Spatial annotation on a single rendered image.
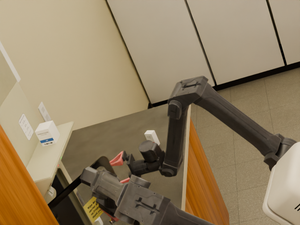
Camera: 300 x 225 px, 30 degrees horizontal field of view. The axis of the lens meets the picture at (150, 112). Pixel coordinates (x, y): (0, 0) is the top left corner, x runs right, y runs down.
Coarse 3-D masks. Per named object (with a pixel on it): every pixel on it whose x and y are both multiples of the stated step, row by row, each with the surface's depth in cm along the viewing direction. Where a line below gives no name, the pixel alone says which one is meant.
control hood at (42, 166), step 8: (64, 128) 189; (72, 128) 189; (64, 136) 184; (40, 144) 185; (56, 144) 181; (64, 144) 179; (40, 152) 180; (48, 152) 178; (56, 152) 176; (32, 160) 178; (40, 160) 176; (48, 160) 174; (56, 160) 172; (32, 168) 173; (40, 168) 171; (48, 168) 169; (56, 168) 170; (32, 176) 169; (40, 176) 167; (48, 176) 165; (40, 184) 166; (48, 184) 166
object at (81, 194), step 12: (96, 168) 187; (108, 168) 191; (72, 192) 181; (84, 192) 184; (48, 204) 175; (60, 204) 178; (72, 204) 181; (84, 204) 185; (60, 216) 178; (72, 216) 182; (84, 216) 185; (108, 216) 192
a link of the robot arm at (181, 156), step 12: (168, 108) 173; (180, 108) 171; (180, 120) 180; (168, 132) 187; (180, 132) 185; (168, 144) 192; (180, 144) 190; (168, 156) 197; (180, 156) 197; (168, 168) 201
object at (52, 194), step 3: (51, 189) 193; (54, 189) 195; (51, 192) 191; (54, 192) 193; (48, 195) 189; (51, 195) 190; (54, 195) 192; (48, 198) 189; (51, 198) 190; (48, 201) 188
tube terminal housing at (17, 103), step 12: (12, 96) 179; (24, 96) 187; (0, 108) 170; (12, 108) 177; (24, 108) 185; (0, 120) 168; (12, 120) 175; (36, 120) 191; (12, 132) 173; (12, 144) 171; (24, 144) 178; (36, 144) 186; (24, 156) 176; (60, 168) 199; (60, 180) 202; (48, 192) 185
